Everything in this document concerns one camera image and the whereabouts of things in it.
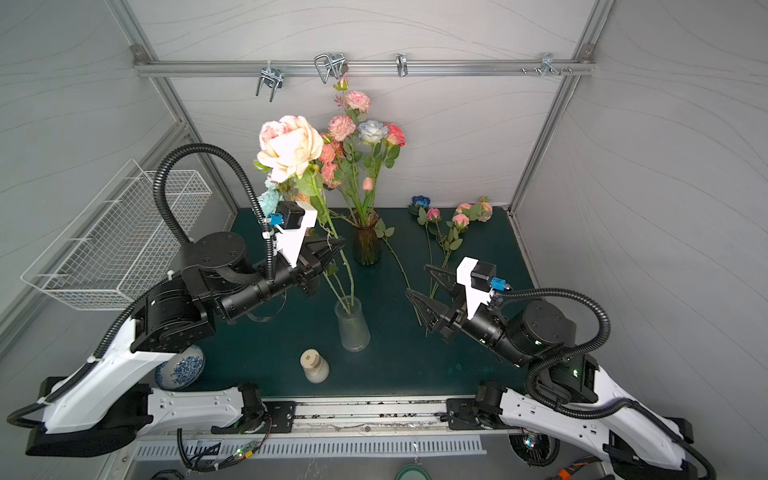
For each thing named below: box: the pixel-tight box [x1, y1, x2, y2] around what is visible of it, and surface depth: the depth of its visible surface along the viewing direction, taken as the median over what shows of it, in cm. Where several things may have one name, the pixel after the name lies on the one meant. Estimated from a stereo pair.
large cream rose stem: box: [257, 115, 355, 315], surface depth 36 cm
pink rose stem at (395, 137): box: [372, 123, 406, 210], surface depth 89 cm
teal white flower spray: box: [258, 179, 284, 216], surface depth 60 cm
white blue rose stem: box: [358, 119, 396, 223], surface depth 78 cm
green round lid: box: [394, 464, 433, 480], surface depth 60 cm
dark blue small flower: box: [412, 195, 431, 208], surface depth 121 cm
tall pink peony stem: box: [334, 76, 371, 222], surface depth 75 cm
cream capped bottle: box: [300, 348, 330, 384], surface depth 75 cm
